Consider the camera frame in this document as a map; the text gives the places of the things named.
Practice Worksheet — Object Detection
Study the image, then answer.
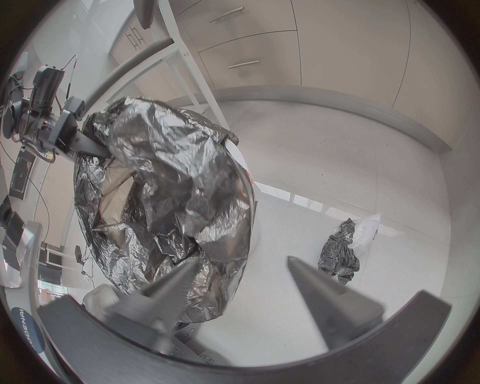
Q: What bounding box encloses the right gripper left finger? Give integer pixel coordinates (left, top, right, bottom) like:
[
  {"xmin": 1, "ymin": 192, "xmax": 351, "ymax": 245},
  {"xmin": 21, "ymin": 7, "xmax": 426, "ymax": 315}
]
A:
[{"xmin": 104, "ymin": 256, "xmax": 200, "ymax": 355}]

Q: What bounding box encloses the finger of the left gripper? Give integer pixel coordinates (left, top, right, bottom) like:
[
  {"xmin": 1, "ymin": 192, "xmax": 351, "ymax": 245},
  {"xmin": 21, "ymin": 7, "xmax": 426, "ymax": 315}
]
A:
[{"xmin": 72, "ymin": 128, "xmax": 112, "ymax": 159}]

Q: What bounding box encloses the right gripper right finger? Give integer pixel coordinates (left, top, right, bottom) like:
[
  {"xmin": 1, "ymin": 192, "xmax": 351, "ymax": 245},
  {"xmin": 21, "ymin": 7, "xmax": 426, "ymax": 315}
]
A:
[{"xmin": 287, "ymin": 256, "xmax": 385, "ymax": 354}]

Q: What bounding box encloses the black plastic bag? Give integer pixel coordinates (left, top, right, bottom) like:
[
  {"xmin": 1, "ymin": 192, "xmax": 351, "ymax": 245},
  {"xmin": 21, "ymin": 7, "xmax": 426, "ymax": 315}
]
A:
[{"xmin": 73, "ymin": 96, "xmax": 259, "ymax": 324}]

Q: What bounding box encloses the clear printed wrapper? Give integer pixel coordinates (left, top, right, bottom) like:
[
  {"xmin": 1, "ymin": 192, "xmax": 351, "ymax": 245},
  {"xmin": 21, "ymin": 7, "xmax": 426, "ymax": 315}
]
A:
[{"xmin": 349, "ymin": 212, "xmax": 383, "ymax": 260}]

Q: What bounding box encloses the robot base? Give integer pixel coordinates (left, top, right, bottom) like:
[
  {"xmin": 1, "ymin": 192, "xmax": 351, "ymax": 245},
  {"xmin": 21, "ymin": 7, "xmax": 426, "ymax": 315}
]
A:
[{"xmin": 0, "ymin": 219, "xmax": 229, "ymax": 366}]

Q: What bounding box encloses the crumpled black plastic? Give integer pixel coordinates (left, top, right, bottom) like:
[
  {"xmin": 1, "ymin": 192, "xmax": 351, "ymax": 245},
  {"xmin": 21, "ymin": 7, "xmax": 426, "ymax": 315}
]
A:
[{"xmin": 318, "ymin": 218, "xmax": 361, "ymax": 283}]

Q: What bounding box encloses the white trash bin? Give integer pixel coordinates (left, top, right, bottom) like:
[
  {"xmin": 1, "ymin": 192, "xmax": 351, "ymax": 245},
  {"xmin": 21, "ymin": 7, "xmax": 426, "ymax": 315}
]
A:
[{"xmin": 224, "ymin": 142, "xmax": 264, "ymax": 256}]

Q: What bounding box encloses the beige cabinet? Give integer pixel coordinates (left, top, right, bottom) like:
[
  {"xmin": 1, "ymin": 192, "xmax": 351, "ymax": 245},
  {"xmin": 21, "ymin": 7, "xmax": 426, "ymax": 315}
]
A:
[{"xmin": 109, "ymin": 0, "xmax": 466, "ymax": 152}]

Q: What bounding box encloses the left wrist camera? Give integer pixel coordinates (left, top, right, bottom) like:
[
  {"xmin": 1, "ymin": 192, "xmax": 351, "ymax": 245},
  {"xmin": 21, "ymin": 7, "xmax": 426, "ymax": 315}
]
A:
[{"xmin": 62, "ymin": 96, "xmax": 88, "ymax": 121}]

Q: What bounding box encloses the black cable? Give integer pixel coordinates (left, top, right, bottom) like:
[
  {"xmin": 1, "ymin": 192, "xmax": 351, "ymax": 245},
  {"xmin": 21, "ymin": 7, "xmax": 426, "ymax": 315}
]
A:
[{"xmin": 56, "ymin": 55, "xmax": 79, "ymax": 99}]

